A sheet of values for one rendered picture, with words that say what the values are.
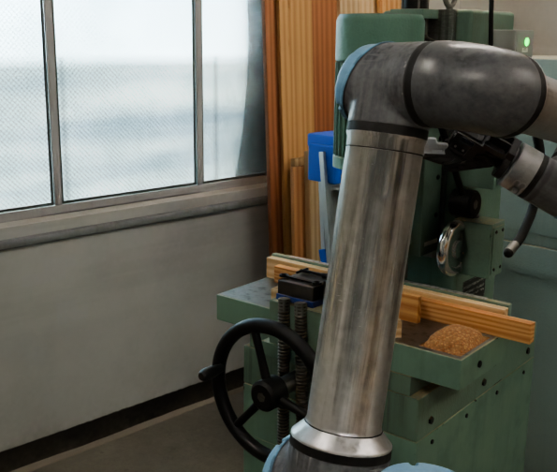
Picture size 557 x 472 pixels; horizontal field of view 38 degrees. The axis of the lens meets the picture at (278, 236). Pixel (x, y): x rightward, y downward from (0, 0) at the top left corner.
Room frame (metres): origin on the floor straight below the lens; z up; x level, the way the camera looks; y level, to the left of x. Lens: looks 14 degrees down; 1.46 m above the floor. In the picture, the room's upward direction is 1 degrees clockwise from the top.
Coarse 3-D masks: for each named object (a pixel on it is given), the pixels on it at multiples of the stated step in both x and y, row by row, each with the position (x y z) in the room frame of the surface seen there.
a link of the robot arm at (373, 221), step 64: (384, 64) 1.13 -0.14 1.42; (384, 128) 1.11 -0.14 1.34; (384, 192) 1.10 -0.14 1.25; (384, 256) 1.09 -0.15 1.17; (320, 320) 1.13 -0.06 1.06; (384, 320) 1.08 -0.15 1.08; (320, 384) 1.08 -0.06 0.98; (384, 384) 1.08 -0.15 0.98; (320, 448) 1.03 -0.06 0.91; (384, 448) 1.06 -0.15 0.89
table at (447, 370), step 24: (240, 288) 1.79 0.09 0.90; (264, 288) 1.79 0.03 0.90; (240, 312) 1.70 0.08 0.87; (264, 312) 1.66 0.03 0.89; (408, 336) 1.49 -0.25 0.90; (408, 360) 1.44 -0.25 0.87; (432, 360) 1.41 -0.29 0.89; (456, 360) 1.38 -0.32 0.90; (480, 360) 1.44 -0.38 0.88; (456, 384) 1.38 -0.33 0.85
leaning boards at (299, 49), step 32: (288, 0) 3.23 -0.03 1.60; (320, 0) 3.40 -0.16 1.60; (352, 0) 3.50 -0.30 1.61; (384, 0) 3.63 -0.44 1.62; (288, 32) 3.22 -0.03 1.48; (320, 32) 3.39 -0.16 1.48; (288, 64) 3.21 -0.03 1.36; (320, 64) 3.38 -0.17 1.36; (288, 96) 3.21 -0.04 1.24; (320, 96) 3.38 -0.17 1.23; (288, 128) 3.20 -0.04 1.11; (320, 128) 3.37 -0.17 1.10; (288, 160) 3.19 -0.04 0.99; (288, 192) 3.18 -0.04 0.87; (288, 224) 3.17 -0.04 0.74
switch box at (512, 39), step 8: (496, 32) 1.82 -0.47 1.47; (504, 32) 1.81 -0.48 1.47; (512, 32) 1.80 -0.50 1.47; (520, 32) 1.81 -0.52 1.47; (528, 32) 1.85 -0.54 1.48; (496, 40) 1.82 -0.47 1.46; (504, 40) 1.81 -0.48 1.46; (512, 40) 1.80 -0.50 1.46; (520, 40) 1.81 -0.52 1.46; (512, 48) 1.80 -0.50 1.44; (520, 48) 1.82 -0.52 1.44; (528, 48) 1.85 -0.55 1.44
